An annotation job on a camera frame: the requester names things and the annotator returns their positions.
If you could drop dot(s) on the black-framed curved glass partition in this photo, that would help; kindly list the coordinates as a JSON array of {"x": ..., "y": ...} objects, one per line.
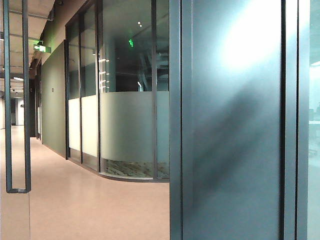
[{"x": 125, "y": 120}]

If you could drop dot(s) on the dark grey metal column panel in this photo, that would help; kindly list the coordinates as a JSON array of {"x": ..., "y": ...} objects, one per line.
[{"x": 235, "y": 125}]

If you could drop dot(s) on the green illuminated exit sign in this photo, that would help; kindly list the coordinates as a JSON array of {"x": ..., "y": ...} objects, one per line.
[{"x": 42, "y": 47}]

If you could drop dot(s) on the grey ceiling pipe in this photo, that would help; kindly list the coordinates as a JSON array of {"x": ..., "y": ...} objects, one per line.
[{"x": 51, "y": 15}]

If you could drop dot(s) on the frosted glass pane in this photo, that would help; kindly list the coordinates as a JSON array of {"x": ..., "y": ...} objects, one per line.
[{"x": 315, "y": 100}]

